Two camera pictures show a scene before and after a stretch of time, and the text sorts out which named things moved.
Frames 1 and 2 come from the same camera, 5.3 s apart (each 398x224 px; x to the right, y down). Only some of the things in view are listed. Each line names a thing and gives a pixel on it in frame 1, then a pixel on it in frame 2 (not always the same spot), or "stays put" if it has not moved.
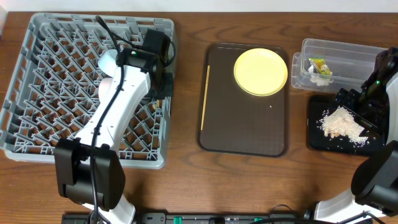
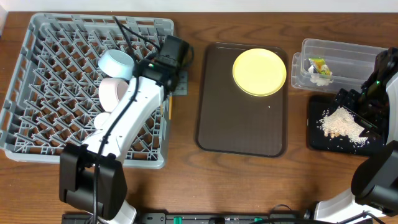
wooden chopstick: x=206 y=96 -> x=170 y=107
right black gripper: x=347 y=99 stays put
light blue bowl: x=107 y=61 stays put
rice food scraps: x=341 y=121 stays put
